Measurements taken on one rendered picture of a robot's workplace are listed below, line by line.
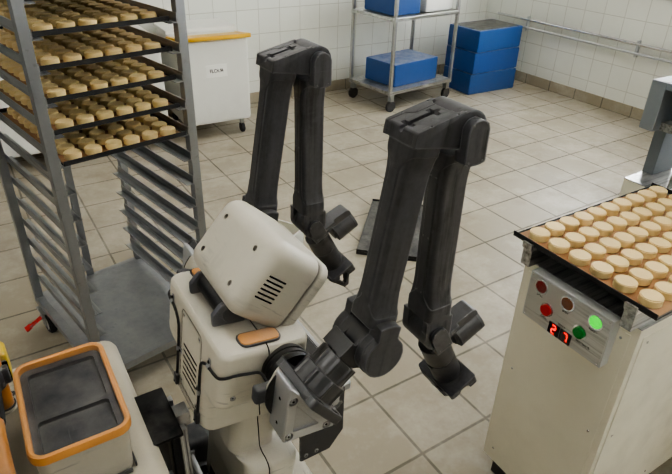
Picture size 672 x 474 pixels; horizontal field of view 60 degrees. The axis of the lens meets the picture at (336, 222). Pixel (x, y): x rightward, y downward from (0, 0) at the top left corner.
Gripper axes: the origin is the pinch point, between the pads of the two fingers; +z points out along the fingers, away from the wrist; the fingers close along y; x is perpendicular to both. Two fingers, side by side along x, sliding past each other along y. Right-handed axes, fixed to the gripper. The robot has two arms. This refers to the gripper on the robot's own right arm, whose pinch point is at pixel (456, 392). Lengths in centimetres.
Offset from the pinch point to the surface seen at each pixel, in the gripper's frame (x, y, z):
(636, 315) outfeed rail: -41.1, -10.5, 7.0
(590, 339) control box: -35.4, -2.5, 18.2
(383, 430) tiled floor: 12, 51, 79
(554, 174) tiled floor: -197, 173, 180
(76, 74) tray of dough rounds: 22, 133, -54
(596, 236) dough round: -57, 12, 11
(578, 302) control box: -38.6, 2.9, 11.6
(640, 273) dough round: -52, -4, 8
